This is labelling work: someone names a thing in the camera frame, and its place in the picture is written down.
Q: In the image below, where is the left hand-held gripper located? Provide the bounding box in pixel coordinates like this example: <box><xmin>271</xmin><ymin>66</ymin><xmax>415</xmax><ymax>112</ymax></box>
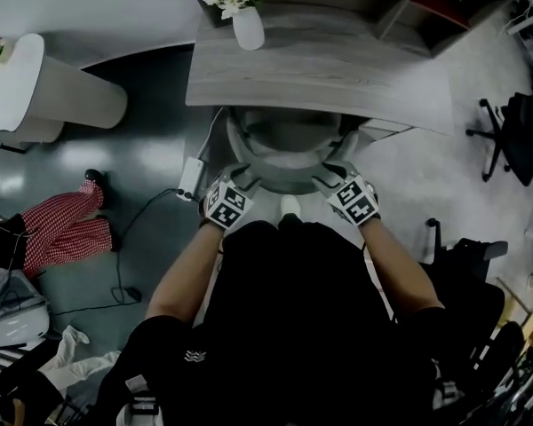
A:
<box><xmin>202</xmin><ymin>162</ymin><xmax>264</xmax><ymax>232</ymax></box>

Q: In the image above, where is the person's left forearm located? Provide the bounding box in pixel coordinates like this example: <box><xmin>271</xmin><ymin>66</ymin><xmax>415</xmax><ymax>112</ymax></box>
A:
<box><xmin>145</xmin><ymin>221</ymin><xmax>227</xmax><ymax>327</ymax></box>

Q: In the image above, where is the grey wooden desk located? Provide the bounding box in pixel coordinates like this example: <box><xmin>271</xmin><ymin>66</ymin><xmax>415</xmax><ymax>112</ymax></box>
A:
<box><xmin>184</xmin><ymin>0</ymin><xmax>517</xmax><ymax>138</ymax></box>

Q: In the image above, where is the person's right forearm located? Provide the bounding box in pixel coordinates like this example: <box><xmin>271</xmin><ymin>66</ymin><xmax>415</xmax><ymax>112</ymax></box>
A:
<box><xmin>359</xmin><ymin>217</ymin><xmax>446</xmax><ymax>324</ymax></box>

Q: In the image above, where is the grey armchair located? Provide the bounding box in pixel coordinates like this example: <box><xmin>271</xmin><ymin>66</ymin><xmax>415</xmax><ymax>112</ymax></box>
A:
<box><xmin>223</xmin><ymin>106</ymin><xmax>362</xmax><ymax>198</ymax></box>

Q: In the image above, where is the white cloth garment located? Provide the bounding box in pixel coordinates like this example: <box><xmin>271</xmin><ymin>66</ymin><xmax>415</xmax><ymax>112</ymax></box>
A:
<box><xmin>38</xmin><ymin>324</ymin><xmax>122</xmax><ymax>395</ymax></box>

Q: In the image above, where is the black adapter cable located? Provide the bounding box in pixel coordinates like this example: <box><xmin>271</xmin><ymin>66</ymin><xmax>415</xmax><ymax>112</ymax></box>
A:
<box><xmin>110</xmin><ymin>187</ymin><xmax>184</xmax><ymax>304</ymax></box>

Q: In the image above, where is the white power cable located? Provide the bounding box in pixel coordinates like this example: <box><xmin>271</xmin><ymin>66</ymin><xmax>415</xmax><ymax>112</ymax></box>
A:
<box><xmin>196</xmin><ymin>106</ymin><xmax>227</xmax><ymax>162</ymax></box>

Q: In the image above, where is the white round pedestal table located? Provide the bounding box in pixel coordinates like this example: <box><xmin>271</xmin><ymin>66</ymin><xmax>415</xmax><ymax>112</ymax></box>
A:
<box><xmin>0</xmin><ymin>32</ymin><xmax>130</xmax><ymax>149</ymax></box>

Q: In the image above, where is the white power strip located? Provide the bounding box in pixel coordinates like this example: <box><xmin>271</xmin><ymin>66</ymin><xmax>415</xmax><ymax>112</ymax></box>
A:
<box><xmin>175</xmin><ymin>156</ymin><xmax>206</xmax><ymax>202</ymax></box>

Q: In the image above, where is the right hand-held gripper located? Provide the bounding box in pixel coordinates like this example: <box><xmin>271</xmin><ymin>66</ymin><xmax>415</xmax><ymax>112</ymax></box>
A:
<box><xmin>311</xmin><ymin>161</ymin><xmax>380</xmax><ymax>228</ymax></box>

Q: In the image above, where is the person's black clothed torso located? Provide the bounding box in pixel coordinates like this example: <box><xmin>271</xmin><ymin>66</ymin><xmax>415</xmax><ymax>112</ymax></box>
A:
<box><xmin>94</xmin><ymin>217</ymin><xmax>442</xmax><ymax>426</ymax></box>

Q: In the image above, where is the person's white shoe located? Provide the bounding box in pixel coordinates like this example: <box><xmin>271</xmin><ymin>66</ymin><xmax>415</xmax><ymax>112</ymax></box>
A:
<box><xmin>280</xmin><ymin>193</ymin><xmax>302</xmax><ymax>219</ymax></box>

